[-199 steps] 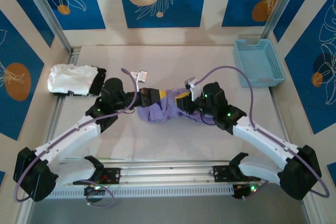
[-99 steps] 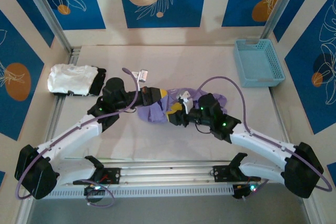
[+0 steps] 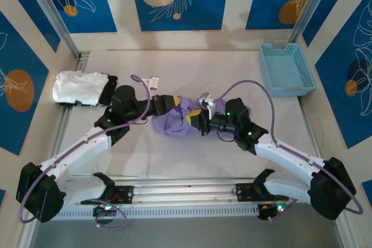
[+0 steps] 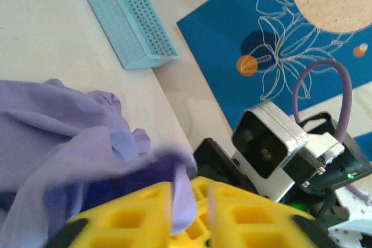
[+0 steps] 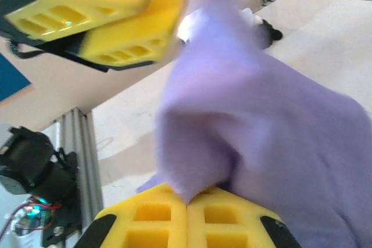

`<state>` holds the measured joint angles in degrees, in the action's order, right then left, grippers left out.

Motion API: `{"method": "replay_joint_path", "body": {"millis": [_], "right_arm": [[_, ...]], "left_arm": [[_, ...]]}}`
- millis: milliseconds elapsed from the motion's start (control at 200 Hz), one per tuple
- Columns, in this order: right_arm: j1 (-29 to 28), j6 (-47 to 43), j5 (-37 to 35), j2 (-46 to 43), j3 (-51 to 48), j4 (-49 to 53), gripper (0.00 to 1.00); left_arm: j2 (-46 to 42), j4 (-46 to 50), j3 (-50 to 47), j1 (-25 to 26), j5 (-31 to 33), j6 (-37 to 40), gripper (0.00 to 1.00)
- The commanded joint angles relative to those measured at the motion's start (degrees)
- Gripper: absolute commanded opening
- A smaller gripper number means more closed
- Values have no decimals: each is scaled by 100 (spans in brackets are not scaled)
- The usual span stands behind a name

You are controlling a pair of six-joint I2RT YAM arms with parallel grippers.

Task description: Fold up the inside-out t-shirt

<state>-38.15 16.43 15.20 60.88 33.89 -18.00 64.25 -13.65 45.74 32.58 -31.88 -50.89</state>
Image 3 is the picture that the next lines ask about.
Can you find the purple t-shirt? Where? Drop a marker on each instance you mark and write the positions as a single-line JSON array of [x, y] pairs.
[[171, 123]]

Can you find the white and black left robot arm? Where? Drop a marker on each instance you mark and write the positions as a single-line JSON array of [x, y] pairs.
[[78, 149]]

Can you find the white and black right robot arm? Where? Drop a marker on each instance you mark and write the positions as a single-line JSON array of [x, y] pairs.
[[290, 158]]

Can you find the white folded t-shirt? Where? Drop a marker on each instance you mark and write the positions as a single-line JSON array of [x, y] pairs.
[[78, 86]]

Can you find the light blue plastic basket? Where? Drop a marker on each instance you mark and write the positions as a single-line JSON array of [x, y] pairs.
[[283, 71]]

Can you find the right controller board green light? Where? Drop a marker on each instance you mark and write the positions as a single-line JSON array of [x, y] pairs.
[[266, 211]]

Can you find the controller board green light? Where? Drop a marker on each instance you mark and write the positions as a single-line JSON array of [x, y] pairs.
[[266, 211], [101, 210]]

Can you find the left controller board green light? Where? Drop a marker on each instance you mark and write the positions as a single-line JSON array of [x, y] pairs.
[[101, 210]]

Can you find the aluminium side rail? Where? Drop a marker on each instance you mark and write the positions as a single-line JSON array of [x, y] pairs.
[[65, 120], [306, 120]]

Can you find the aluminium frame rail with arm bases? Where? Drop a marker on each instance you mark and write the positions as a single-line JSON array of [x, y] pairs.
[[189, 191]]

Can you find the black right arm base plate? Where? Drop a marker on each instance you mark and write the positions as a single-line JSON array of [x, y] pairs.
[[245, 191]]

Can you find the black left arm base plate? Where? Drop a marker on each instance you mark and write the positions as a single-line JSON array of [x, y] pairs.
[[125, 194]]

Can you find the aluminium frame post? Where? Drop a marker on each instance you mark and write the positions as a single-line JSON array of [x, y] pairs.
[[311, 4], [49, 7]]

